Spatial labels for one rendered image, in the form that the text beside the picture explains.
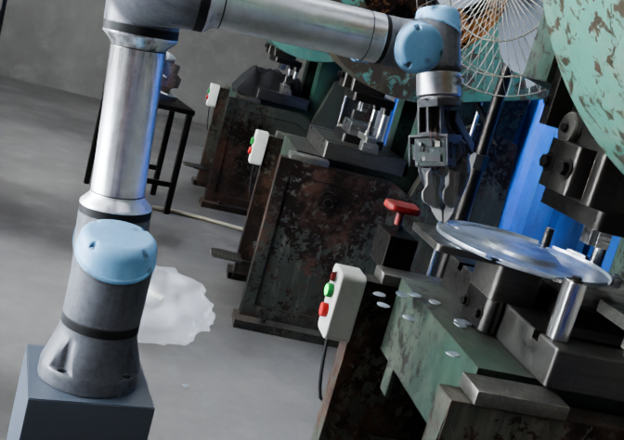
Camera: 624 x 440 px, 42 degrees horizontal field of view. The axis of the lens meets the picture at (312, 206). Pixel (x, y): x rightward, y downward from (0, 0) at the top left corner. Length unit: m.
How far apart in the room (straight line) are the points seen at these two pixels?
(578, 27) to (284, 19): 0.43
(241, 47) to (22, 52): 1.99
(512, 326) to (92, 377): 0.64
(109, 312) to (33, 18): 6.76
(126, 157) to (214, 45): 6.54
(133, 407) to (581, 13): 0.81
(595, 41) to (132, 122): 0.70
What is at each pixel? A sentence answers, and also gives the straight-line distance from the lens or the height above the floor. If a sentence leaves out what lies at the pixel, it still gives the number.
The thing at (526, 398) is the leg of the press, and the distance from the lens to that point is 1.15.
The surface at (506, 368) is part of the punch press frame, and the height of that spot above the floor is 0.64.
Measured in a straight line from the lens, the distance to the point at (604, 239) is 1.41.
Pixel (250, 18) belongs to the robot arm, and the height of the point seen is 1.03.
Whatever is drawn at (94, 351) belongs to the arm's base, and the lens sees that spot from 1.23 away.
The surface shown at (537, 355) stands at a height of 0.67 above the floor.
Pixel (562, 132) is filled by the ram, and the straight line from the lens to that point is 1.42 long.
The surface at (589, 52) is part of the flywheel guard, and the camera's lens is 0.93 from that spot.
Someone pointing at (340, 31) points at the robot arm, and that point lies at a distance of 1.19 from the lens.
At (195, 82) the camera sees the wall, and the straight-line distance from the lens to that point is 7.83.
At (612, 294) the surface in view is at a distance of 1.39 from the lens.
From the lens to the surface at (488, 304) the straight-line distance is 1.33.
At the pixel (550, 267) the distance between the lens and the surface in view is 1.33.
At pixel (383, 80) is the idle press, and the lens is 2.61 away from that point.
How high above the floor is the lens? 1.02
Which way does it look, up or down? 11 degrees down
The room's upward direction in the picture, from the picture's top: 15 degrees clockwise
